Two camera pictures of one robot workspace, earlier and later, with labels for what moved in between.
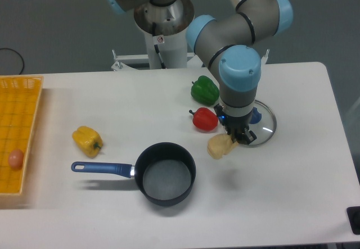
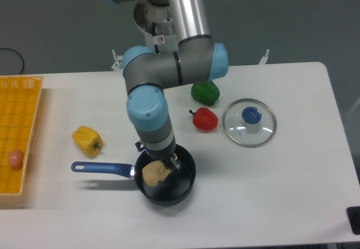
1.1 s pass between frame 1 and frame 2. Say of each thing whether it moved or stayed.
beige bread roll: moved
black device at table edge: stayed
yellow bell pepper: stayed
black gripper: moved
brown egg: stayed
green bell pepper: stayed
